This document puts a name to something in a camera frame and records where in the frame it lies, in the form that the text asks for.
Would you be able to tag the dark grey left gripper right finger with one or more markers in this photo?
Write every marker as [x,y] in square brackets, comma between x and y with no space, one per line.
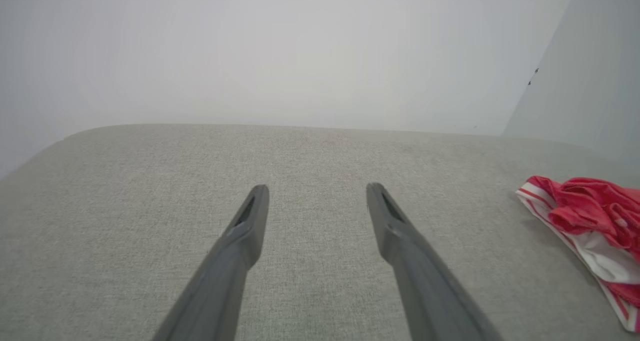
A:
[420,271]

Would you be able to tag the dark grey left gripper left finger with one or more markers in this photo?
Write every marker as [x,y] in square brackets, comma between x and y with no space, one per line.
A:
[230,261]

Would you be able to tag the red and white sports jersey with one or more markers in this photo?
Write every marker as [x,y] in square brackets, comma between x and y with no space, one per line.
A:
[590,206]

